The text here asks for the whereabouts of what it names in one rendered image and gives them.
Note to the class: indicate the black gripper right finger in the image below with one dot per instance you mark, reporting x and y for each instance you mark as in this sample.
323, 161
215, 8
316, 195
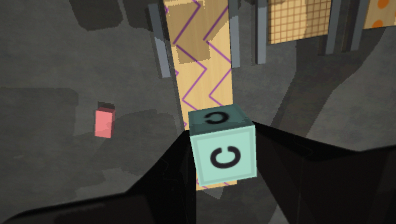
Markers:
319, 183

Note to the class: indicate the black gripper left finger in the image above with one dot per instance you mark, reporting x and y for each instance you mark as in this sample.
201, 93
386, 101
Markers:
166, 194

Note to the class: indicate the mint green labelled cube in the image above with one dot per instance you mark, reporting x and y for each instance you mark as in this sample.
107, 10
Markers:
223, 144

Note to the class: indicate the pink cube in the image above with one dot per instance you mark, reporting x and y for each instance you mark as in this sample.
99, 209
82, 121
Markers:
105, 120

